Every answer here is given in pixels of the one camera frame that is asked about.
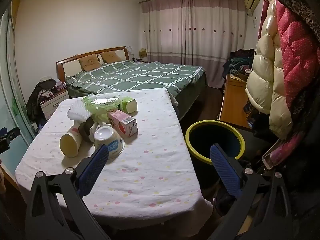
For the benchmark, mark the dark clothes pile on nightstand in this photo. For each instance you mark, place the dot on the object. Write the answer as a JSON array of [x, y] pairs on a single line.
[[37, 97]]

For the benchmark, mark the sliding glass wardrobe door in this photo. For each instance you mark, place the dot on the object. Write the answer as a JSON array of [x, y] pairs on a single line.
[[12, 92]]

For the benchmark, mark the clothes pile on desk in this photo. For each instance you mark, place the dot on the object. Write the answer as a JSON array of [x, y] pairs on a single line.
[[237, 62]]

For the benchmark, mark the white pleated paper liners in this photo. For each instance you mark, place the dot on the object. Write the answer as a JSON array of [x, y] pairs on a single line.
[[77, 112]]

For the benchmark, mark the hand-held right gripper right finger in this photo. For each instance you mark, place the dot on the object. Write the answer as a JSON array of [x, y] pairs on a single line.
[[225, 172]]

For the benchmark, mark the green plaid quilt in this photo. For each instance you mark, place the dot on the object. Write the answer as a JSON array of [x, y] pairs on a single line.
[[140, 77]]

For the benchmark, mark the pink garment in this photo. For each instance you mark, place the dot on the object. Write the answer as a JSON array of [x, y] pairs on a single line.
[[282, 150]]

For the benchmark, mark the leopard print garment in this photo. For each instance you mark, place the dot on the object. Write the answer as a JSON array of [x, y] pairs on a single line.
[[305, 15]]

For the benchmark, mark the green lid plastic jar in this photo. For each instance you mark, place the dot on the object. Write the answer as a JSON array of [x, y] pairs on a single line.
[[128, 105]]

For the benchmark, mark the wooden bed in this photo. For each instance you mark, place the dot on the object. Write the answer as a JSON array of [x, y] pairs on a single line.
[[72, 67]]

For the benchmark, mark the cream puffer jacket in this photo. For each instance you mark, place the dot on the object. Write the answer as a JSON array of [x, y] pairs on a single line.
[[267, 80]]

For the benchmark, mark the white wooden nightstand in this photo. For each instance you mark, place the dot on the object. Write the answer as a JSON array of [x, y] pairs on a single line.
[[53, 105]]

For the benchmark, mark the brown tissue box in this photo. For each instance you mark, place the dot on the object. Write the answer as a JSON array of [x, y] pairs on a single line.
[[143, 53]]

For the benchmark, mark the cream plastic bottle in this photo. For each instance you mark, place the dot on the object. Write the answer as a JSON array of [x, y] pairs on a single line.
[[70, 142]]

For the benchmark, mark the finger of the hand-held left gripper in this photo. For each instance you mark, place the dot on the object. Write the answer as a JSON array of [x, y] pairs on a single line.
[[11, 132]]

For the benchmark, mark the black round object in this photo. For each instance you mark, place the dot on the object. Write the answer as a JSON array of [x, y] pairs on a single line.
[[85, 130]]

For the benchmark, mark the pink milk carton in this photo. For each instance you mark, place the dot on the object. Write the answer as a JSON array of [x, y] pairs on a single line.
[[122, 123]]

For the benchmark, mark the pink beige curtain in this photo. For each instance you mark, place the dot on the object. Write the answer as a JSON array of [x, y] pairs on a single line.
[[192, 35]]

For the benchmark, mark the wooden desk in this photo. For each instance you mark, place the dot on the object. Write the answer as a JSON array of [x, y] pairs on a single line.
[[235, 100]]

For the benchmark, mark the brown bear pillow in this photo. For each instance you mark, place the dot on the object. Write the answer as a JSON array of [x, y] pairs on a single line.
[[88, 62], [111, 57]]

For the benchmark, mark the red dotted jacket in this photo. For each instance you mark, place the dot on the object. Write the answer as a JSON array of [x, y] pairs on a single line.
[[300, 55]]

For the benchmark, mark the white paper bowl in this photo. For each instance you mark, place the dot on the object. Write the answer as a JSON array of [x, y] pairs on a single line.
[[110, 140]]

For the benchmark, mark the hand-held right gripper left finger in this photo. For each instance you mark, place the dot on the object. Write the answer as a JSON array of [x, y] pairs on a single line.
[[93, 167]]

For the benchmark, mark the green plastic bag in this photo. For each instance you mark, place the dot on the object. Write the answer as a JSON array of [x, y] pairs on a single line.
[[100, 105]]

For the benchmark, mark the yellow rimmed trash bin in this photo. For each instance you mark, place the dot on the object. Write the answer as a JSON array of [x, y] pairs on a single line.
[[217, 135]]

